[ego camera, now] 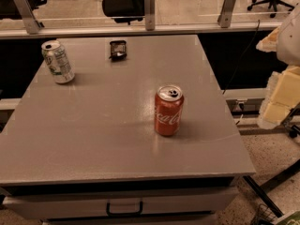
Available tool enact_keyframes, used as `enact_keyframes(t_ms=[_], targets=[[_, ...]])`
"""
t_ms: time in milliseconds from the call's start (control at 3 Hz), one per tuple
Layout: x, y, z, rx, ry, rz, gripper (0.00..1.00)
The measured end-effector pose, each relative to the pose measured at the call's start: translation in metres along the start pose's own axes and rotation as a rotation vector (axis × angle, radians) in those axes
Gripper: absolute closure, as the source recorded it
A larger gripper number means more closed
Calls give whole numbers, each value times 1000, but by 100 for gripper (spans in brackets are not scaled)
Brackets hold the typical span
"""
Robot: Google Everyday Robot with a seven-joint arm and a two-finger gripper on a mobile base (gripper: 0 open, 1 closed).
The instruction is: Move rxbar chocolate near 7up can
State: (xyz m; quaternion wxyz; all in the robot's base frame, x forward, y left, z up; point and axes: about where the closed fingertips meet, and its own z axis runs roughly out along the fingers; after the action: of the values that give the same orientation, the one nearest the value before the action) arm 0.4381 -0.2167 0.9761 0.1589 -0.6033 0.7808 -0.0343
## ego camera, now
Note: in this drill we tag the white green 7up can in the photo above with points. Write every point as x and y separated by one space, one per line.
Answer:
56 59

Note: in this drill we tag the grey cabinet drawer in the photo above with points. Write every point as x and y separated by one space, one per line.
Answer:
88 205

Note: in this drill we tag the red coca-cola can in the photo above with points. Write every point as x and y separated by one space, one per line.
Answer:
169 102

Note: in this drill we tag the black rxbar chocolate wrapper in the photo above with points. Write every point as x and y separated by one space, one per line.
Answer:
118 50

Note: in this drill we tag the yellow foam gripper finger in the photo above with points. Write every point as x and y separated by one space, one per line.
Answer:
282 95
269 43

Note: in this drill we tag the black office chair right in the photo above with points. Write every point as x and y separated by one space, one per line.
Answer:
271 4

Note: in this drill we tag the black office chair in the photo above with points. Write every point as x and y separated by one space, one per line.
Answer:
271 4
124 11

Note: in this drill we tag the left metal bracket post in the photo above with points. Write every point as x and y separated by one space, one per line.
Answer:
30 22

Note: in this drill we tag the right metal bracket post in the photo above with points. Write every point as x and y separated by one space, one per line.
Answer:
225 17

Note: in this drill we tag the black wire basket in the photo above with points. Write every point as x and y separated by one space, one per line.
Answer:
263 216

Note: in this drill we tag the black drawer handle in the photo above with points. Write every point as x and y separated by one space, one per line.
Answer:
124 209

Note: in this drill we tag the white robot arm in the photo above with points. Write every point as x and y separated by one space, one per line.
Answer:
288 44

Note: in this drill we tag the black office chair centre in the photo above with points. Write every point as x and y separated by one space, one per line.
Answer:
124 11

